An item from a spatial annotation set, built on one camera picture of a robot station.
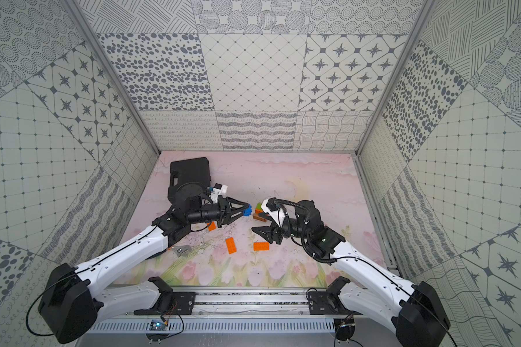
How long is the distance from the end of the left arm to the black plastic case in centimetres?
40

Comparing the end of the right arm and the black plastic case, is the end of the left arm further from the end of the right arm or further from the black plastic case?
the black plastic case

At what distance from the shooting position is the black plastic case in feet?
3.44

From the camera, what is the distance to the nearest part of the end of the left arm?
0.64 metres
